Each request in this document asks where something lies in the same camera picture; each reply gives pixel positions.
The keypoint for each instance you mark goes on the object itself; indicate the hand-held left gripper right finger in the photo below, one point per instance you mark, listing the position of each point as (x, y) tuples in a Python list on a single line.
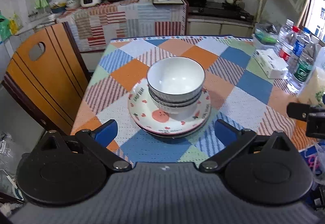
[(226, 131)]

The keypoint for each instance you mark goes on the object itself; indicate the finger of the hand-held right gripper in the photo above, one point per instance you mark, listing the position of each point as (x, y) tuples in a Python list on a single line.
[(298, 111)]

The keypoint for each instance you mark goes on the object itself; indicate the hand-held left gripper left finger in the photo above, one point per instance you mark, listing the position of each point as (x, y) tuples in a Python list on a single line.
[(106, 131)]

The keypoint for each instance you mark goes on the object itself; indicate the white plate with sun print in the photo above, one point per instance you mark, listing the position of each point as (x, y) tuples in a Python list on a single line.
[(177, 137)]

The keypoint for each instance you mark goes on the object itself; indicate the large white bowl dark rim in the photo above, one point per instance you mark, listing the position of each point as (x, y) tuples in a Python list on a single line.
[(175, 111)]

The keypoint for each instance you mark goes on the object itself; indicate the pink rabbit print plate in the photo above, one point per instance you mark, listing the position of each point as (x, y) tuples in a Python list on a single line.
[(160, 117)]

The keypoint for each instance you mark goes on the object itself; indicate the white ribbed bowl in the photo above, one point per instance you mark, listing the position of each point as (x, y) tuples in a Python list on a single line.
[(172, 104), (175, 74)]

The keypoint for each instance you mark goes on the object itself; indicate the stacked ceramic bowls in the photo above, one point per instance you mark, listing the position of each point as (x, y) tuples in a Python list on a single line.
[(73, 2)]

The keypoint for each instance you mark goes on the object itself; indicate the pale yellow rice bag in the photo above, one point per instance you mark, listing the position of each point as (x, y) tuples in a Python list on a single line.
[(312, 87)]

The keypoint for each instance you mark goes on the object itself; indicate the blue plastic bag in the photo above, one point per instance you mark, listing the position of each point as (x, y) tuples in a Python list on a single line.
[(304, 153)]

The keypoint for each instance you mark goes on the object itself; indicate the green label water bottle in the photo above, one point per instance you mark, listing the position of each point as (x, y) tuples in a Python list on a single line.
[(303, 71)]

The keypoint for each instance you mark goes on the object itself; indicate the white tissue pack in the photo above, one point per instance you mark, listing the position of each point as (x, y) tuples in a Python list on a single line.
[(271, 65)]

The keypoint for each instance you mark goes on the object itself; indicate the red cap water bottle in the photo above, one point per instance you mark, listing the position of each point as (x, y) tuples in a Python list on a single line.
[(287, 52)]

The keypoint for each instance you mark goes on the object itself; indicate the blue label water bottle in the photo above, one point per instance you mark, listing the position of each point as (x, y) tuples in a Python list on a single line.
[(299, 46)]

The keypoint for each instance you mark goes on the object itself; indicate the clear bottle white cap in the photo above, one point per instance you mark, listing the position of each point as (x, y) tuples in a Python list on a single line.
[(283, 33)]

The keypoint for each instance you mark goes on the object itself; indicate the wooden chair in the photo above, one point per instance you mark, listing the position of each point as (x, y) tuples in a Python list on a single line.
[(45, 79)]

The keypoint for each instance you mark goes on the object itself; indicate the green plastic basket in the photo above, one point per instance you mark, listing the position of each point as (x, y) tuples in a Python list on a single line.
[(265, 37)]

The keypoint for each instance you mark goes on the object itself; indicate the window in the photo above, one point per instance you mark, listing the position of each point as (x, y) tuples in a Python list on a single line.
[(320, 10)]

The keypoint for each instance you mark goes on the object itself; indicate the cream base cabinet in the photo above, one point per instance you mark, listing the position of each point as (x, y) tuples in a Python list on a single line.
[(218, 27)]

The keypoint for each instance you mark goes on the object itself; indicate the patchwork counter cloth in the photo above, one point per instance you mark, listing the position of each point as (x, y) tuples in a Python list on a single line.
[(127, 23)]

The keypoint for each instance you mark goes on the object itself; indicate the black gas stove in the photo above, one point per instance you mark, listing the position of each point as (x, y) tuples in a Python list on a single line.
[(215, 10)]

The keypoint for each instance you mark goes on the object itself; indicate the small metal pot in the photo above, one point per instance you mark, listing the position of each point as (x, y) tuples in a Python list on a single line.
[(234, 0)]

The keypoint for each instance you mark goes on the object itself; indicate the blue basin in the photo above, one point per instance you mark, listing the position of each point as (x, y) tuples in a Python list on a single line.
[(58, 8)]

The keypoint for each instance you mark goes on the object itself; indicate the metal faucet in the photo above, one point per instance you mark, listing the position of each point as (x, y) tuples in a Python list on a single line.
[(32, 13)]

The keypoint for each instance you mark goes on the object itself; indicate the yellow bottle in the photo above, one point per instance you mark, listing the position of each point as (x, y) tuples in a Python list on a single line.
[(16, 24)]

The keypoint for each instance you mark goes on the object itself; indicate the cutting board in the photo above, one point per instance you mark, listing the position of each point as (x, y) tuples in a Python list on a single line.
[(172, 0)]

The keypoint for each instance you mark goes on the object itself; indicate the green hanging rack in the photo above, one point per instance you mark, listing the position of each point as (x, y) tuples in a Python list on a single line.
[(42, 2)]

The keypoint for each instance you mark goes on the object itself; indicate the green plastic bag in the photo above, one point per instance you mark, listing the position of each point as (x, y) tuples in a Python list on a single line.
[(3, 27)]

